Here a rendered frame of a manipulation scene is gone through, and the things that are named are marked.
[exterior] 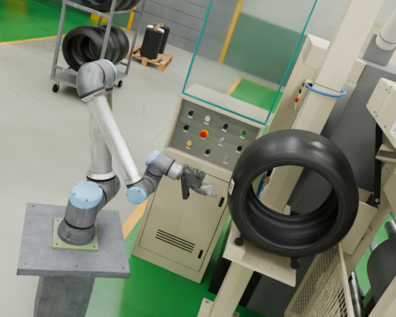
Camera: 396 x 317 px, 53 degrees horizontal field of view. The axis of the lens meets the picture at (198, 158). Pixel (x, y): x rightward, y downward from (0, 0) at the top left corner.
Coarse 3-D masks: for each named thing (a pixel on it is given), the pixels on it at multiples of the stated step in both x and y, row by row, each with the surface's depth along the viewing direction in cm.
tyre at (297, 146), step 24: (264, 144) 175; (288, 144) 169; (312, 144) 168; (240, 168) 177; (264, 168) 171; (312, 168) 166; (336, 168) 165; (240, 192) 177; (336, 192) 167; (240, 216) 182; (264, 216) 209; (288, 216) 208; (312, 216) 203; (336, 216) 173; (264, 240) 183; (288, 240) 199; (312, 240) 194; (336, 240) 176
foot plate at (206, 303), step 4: (204, 300) 274; (208, 300) 276; (204, 304) 271; (208, 304) 272; (200, 308) 266; (204, 308) 268; (208, 308) 269; (200, 312) 263; (204, 312) 265; (208, 312) 266; (236, 312) 274; (200, 316) 260; (204, 316) 261; (208, 316) 262; (232, 316) 269; (236, 316) 270
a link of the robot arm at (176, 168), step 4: (176, 160) 194; (176, 164) 191; (180, 164) 192; (172, 168) 190; (176, 168) 190; (180, 168) 191; (168, 172) 191; (172, 172) 190; (176, 172) 190; (168, 176) 192; (172, 176) 191; (176, 176) 191
